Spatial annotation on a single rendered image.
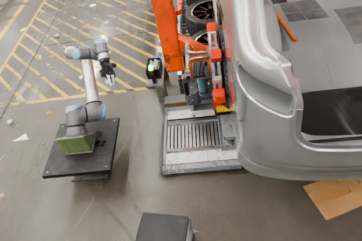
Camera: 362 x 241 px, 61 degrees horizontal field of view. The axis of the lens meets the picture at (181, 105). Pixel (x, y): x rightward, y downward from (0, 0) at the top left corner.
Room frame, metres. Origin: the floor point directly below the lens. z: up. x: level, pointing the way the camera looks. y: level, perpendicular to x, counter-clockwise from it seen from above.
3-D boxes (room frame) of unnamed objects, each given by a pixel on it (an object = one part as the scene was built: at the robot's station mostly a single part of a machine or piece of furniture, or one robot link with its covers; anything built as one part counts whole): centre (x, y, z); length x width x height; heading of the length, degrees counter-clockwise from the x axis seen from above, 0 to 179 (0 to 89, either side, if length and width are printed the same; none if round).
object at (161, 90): (2.59, 0.18, 0.21); 0.10 x 0.10 x 0.42; 82
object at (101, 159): (1.88, 0.95, 0.15); 0.60 x 0.60 x 0.30; 83
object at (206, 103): (2.23, -0.27, 0.26); 0.42 x 0.18 x 0.35; 82
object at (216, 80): (1.91, -0.32, 0.85); 0.54 x 0.07 x 0.54; 172
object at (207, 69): (1.92, -0.25, 0.85); 0.21 x 0.14 x 0.14; 82
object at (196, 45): (2.42, -0.35, 0.69); 0.52 x 0.17 x 0.35; 82
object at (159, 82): (2.56, 0.18, 0.44); 0.43 x 0.17 x 0.03; 172
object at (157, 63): (2.52, 0.19, 0.51); 0.20 x 0.14 x 0.13; 169
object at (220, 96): (1.59, -0.29, 0.85); 0.09 x 0.08 x 0.07; 172
